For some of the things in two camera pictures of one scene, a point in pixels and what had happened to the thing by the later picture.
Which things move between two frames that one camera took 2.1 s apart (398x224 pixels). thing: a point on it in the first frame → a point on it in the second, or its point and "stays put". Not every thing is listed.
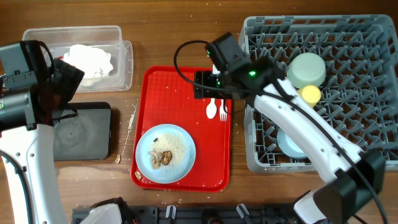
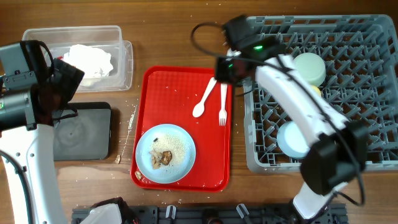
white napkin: (94, 62) stays put
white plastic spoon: (211, 109) → (199, 108)
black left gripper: (71, 83) stays put
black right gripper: (203, 84) → (224, 70)
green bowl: (306, 69) stays put
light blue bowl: (288, 145) stays put
